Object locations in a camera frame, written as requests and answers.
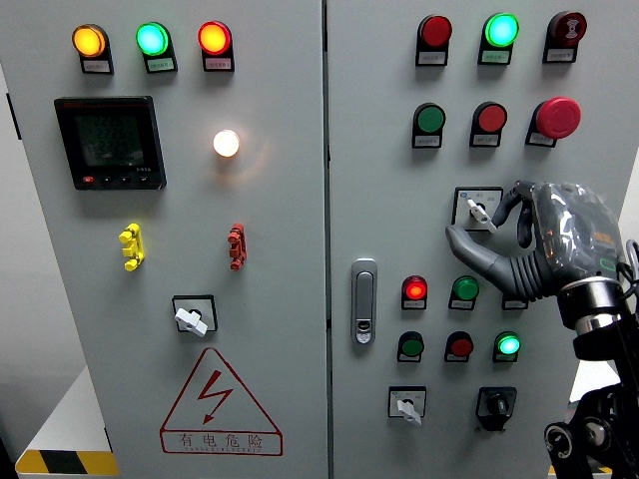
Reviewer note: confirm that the small green unlit lamp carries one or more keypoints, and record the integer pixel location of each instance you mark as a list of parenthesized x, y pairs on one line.
[(465, 288)]

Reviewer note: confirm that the red warning triangle sticker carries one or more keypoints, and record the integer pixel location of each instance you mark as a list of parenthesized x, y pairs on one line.
[(221, 441)]

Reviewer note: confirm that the large red unlit lamp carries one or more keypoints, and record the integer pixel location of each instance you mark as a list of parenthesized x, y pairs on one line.
[(435, 31)]

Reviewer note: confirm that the pale grey door with lock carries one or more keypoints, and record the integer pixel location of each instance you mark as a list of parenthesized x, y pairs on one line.
[(389, 214)]

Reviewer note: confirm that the small green push button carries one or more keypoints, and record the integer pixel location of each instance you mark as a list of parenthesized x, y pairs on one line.
[(412, 345)]

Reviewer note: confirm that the black yellow striped tape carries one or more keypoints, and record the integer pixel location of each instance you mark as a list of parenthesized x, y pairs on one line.
[(64, 462), (603, 471)]

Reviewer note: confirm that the large green push button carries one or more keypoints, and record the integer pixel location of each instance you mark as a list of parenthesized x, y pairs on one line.
[(430, 118)]

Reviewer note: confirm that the small green lit lamp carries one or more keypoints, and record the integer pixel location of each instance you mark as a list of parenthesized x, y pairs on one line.
[(507, 344)]

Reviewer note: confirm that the yellow round lamp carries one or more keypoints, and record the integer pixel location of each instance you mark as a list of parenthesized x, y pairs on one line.
[(89, 41)]

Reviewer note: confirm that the small red push button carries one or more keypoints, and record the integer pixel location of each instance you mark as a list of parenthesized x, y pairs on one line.
[(460, 345)]

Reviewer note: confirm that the orange-red lit round lamp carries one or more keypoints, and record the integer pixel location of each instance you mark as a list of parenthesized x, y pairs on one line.
[(214, 38)]

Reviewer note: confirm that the large red push button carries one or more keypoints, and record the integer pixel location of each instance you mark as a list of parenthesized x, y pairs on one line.
[(491, 117)]

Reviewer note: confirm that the silver door lock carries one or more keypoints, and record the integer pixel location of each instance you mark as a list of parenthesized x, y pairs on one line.
[(364, 299)]

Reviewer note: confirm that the large green lit lamp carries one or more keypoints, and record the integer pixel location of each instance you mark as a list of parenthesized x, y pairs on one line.
[(152, 39), (501, 30)]

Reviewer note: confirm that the large red stop button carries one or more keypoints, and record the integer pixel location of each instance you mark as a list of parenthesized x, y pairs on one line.
[(558, 117)]

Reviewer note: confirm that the black digital display meter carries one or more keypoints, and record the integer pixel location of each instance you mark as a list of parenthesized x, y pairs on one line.
[(110, 142)]

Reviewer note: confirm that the small red lit lamp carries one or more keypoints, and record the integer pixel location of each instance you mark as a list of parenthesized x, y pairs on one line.
[(415, 288)]

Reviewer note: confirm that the dark red buzzer lamp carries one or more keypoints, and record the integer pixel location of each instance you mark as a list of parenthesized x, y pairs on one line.
[(568, 27)]

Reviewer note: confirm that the white glowing lamp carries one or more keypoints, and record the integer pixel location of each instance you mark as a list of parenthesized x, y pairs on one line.
[(226, 143)]

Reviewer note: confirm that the pale grey cabinet door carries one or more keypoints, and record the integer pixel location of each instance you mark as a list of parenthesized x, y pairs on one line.
[(279, 224)]

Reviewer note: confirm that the small label plate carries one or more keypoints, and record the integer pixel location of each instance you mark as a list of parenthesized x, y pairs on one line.
[(218, 64), (96, 66), (504, 358), (456, 358), (514, 305), (427, 141), (485, 140), (431, 58), (560, 55), (409, 358), (494, 57), (460, 305), (413, 304), (540, 140), (160, 65)]

